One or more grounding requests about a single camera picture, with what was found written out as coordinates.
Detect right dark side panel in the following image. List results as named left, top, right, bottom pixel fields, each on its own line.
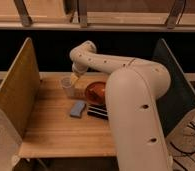
left=152, top=39, right=195, bottom=137

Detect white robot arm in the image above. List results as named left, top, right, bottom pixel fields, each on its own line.
left=70, top=41, right=172, bottom=171

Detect translucent ceramic cup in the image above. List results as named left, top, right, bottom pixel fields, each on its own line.
left=61, top=77, right=75, bottom=98

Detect black floor cables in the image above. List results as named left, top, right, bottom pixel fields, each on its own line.
left=169, top=111, right=195, bottom=171

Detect black striped box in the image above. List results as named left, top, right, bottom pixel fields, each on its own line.
left=87, top=105, right=108, bottom=120

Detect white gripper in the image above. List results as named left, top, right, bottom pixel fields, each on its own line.
left=70, top=63, right=88, bottom=84

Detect left wooden side panel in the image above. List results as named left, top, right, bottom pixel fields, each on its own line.
left=0, top=38, right=40, bottom=141

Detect wooden upper shelf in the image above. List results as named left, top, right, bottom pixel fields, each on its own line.
left=0, top=0, right=195, bottom=32

